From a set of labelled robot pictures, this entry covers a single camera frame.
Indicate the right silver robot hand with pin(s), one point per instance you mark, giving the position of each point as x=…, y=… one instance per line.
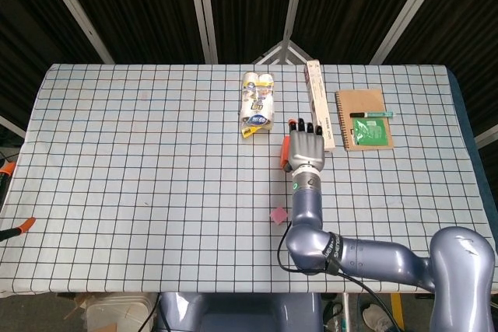
x=307, y=149

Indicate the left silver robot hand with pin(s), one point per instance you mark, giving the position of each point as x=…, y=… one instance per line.
x=25, y=225

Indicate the pink foam cube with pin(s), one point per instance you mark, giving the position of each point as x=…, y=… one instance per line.
x=278, y=216

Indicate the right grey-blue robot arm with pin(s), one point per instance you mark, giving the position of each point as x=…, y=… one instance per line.
x=307, y=207

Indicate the orange foam cube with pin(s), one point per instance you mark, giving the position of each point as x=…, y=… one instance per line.
x=284, y=151

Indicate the long white cardboard box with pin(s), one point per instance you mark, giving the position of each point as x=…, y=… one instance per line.
x=317, y=91

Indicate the green sachet packet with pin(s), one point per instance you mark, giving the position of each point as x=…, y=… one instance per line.
x=369, y=133

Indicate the brown spiral notebook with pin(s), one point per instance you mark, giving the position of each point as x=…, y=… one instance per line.
x=362, y=100

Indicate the green marker pen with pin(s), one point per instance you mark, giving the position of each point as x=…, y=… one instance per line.
x=373, y=114

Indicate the white plastic bin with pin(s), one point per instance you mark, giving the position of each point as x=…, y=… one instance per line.
x=116, y=312

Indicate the checked light blue tablecloth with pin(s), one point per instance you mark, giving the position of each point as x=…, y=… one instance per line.
x=155, y=172

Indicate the dark blue table cover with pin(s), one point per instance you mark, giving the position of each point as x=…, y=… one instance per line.
x=467, y=114

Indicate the white metal table leg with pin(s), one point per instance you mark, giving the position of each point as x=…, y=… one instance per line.
x=346, y=312

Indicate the grey-blue robot torso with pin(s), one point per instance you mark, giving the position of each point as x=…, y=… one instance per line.
x=241, y=316

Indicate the white shoe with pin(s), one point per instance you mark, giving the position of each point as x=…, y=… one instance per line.
x=375, y=316

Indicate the white metal frame post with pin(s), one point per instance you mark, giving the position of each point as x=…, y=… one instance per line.
x=11, y=126
x=488, y=135
x=207, y=9
x=410, y=9
x=293, y=9
x=78, y=13

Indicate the triangular metal frame bracket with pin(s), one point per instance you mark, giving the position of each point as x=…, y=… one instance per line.
x=268, y=52

